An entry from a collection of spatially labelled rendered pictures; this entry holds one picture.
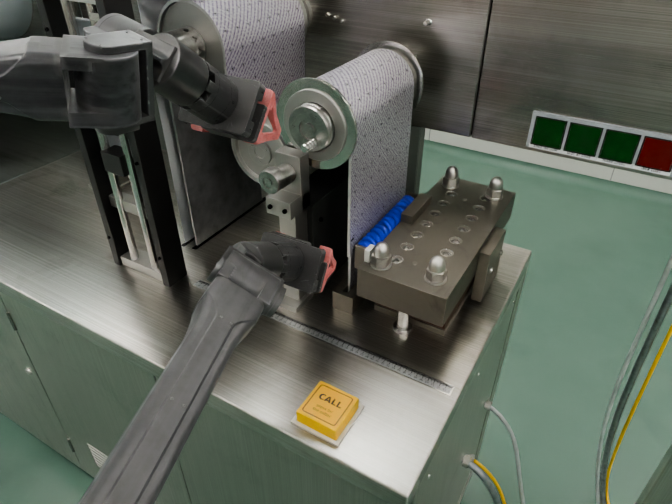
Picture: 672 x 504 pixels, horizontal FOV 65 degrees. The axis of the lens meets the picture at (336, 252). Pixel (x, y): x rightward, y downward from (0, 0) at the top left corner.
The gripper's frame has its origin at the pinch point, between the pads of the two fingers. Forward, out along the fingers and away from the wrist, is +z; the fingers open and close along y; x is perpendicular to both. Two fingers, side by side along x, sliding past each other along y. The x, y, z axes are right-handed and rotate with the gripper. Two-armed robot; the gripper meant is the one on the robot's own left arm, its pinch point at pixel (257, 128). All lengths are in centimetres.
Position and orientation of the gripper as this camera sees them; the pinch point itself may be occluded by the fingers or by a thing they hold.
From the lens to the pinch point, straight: 73.5
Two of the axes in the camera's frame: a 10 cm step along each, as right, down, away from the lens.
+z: 3.8, 1.4, 9.1
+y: 8.7, 2.8, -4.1
